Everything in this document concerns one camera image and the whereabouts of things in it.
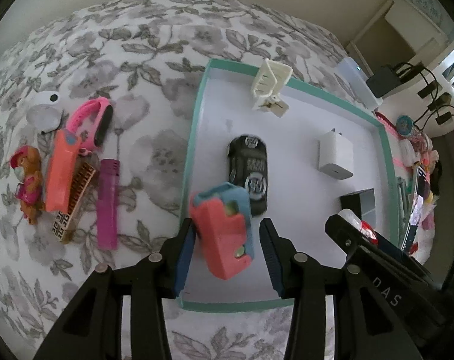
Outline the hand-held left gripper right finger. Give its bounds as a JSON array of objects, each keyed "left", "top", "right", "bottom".
[{"left": 259, "top": 218, "right": 415, "bottom": 360}]

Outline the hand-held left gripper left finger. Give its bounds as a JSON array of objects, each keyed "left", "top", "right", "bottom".
[{"left": 32, "top": 219, "right": 196, "bottom": 360}]

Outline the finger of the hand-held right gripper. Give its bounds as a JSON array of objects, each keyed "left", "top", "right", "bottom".
[
  {"left": 325, "top": 214, "right": 385, "bottom": 271},
  {"left": 375, "top": 234, "right": 419, "bottom": 267}
]

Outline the red glue bottle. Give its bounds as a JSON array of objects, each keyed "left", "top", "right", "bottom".
[{"left": 339, "top": 208, "right": 379, "bottom": 242}]

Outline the black charger plug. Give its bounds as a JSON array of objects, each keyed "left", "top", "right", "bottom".
[{"left": 339, "top": 188, "right": 377, "bottom": 226}]

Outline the blue and pink toy block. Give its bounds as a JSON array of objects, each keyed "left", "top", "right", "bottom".
[{"left": 190, "top": 182, "right": 255, "bottom": 280}]

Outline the white charger plug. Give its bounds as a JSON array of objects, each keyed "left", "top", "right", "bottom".
[{"left": 318, "top": 129, "right": 354, "bottom": 181}]

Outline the purple lighter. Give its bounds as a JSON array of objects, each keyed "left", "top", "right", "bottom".
[{"left": 97, "top": 158, "right": 121, "bottom": 250}]

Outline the black toy car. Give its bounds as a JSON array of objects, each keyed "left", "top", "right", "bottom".
[{"left": 226, "top": 134, "right": 270, "bottom": 217}]

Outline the teal rimmed white tray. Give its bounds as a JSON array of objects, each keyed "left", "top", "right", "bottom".
[{"left": 178, "top": 58, "right": 400, "bottom": 313}]

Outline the gold patterned lighter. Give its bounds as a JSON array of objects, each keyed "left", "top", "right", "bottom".
[{"left": 52, "top": 157, "right": 98, "bottom": 244}]

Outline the coral plastic case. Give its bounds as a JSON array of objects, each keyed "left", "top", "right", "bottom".
[{"left": 44, "top": 127, "right": 83, "bottom": 212}]

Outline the pink smartwatch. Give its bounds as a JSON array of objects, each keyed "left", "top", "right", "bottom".
[{"left": 64, "top": 97, "right": 113, "bottom": 149}]

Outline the white plastic clip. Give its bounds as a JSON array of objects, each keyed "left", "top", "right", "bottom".
[{"left": 250, "top": 60, "right": 293, "bottom": 119}]

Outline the brown dog figurine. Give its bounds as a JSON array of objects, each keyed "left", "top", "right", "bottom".
[{"left": 10, "top": 145, "right": 44, "bottom": 226}]

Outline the white earbuds case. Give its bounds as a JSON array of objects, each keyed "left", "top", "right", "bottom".
[{"left": 28, "top": 91, "right": 67, "bottom": 134}]

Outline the smartphone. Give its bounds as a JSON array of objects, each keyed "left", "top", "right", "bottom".
[{"left": 401, "top": 165, "right": 428, "bottom": 250}]

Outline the grey hair clip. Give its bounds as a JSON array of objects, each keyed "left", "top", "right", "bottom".
[{"left": 397, "top": 176, "right": 411, "bottom": 244}]

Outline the pink and white crochet mat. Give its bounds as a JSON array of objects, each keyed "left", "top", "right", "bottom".
[{"left": 377, "top": 110, "right": 443, "bottom": 267}]

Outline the colourful cylinder tin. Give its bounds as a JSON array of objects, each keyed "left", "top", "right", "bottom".
[{"left": 396, "top": 115, "right": 413, "bottom": 136}]

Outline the white power strip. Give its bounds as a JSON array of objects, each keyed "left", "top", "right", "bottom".
[{"left": 337, "top": 57, "right": 383, "bottom": 111}]

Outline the black power adapter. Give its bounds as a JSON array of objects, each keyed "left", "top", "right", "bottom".
[{"left": 366, "top": 64, "right": 404, "bottom": 98}]

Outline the white shelf unit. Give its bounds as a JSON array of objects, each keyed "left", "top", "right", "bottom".
[{"left": 345, "top": 0, "right": 454, "bottom": 94}]

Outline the black charging cable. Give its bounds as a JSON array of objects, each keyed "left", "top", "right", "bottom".
[
  {"left": 414, "top": 105, "right": 454, "bottom": 128},
  {"left": 394, "top": 62, "right": 443, "bottom": 100}
]

